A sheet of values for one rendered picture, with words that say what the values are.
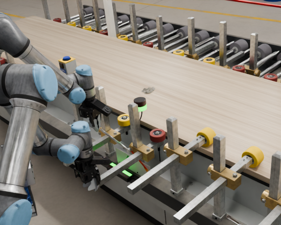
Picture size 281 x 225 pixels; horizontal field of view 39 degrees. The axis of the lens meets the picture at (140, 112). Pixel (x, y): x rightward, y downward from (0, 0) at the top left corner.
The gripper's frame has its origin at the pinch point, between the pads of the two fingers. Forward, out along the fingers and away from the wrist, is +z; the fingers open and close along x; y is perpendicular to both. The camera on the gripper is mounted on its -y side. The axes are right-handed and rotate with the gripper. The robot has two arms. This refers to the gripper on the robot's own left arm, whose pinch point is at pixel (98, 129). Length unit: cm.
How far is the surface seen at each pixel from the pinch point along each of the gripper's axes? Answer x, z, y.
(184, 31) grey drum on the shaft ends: -173, 9, 18
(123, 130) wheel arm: -14.1, 7.9, -6.5
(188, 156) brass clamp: 11, -4, -54
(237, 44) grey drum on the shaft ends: -150, 8, -35
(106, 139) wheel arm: -2.8, 7.5, -2.3
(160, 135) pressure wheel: -7.2, 1.7, -32.0
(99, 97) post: -7.0, -15.5, 0.8
